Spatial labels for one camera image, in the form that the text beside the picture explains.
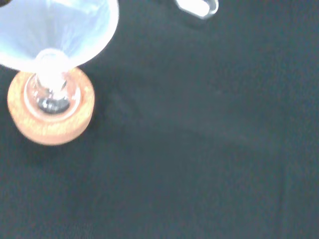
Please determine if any white translucent plastic funnel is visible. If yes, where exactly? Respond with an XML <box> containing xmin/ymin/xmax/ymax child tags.
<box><xmin>0</xmin><ymin>0</ymin><xmax>120</xmax><ymax>75</ymax></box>

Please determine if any black bench cloth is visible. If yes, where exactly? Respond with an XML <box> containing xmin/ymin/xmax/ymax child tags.
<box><xmin>0</xmin><ymin>0</ymin><xmax>319</xmax><ymax>239</ymax></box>

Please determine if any small clear round-bottom flask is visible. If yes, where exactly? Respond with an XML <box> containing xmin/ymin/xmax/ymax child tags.
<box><xmin>24</xmin><ymin>49</ymin><xmax>82</xmax><ymax>118</ymax></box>

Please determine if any cork ring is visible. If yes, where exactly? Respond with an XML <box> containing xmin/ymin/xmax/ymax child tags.
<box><xmin>7</xmin><ymin>67</ymin><xmax>96</xmax><ymax>146</ymax></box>

